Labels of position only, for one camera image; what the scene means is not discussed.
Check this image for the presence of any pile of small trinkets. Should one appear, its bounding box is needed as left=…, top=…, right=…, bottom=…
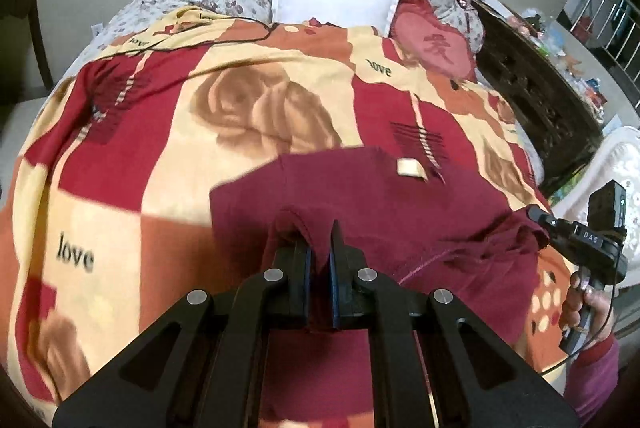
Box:
left=505, top=8, right=616, bottom=109

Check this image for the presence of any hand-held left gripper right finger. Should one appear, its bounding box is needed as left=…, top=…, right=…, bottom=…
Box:
left=326, top=220, right=581, bottom=428

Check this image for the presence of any dark wooden desk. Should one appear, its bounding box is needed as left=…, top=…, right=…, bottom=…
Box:
left=0, top=0, right=53, bottom=93

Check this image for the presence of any maroon knit garment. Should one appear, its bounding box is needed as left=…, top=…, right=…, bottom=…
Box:
left=209, top=147, right=551, bottom=428

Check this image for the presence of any carved dark wooden cabinet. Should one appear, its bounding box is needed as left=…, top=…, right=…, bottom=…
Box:
left=470, top=0, right=603, bottom=199

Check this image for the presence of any person's right forearm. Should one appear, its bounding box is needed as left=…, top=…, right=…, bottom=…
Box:
left=562, top=335, right=623, bottom=414

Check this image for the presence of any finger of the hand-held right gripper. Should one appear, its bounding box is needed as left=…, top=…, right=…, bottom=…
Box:
left=526, top=204, right=563, bottom=233

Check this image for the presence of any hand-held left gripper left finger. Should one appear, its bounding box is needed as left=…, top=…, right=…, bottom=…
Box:
left=52, top=239, right=315, bottom=428

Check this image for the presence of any printed rose blanket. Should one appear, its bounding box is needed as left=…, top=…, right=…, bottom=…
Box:
left=0, top=5, right=576, bottom=428

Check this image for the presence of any red heart cushion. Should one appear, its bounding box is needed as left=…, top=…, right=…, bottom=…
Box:
left=390, top=0, right=478, bottom=83

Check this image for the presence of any thin black cable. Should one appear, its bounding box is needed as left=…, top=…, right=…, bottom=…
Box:
left=92, top=5, right=278, bottom=58

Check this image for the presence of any person's right hand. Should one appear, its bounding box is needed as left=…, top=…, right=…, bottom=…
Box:
left=560, top=270, right=616, bottom=349

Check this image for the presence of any white plastic chair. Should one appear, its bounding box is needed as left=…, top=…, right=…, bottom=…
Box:
left=550, top=125, right=640, bottom=239

